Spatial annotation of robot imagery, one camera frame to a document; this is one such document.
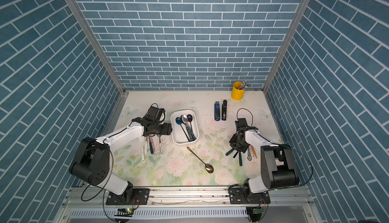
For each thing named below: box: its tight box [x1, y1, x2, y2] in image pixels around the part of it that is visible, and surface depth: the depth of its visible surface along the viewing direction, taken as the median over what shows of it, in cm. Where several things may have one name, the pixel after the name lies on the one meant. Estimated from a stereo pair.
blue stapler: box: [214, 101, 221, 122], surface depth 107 cm
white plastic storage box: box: [170, 109, 200, 145], surface depth 101 cm
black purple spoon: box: [186, 114, 193, 133], surface depth 104 cm
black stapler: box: [221, 99, 228, 122], surface depth 107 cm
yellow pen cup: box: [230, 81, 245, 101], surface depth 114 cm
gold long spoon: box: [186, 146, 215, 174], surface depth 85 cm
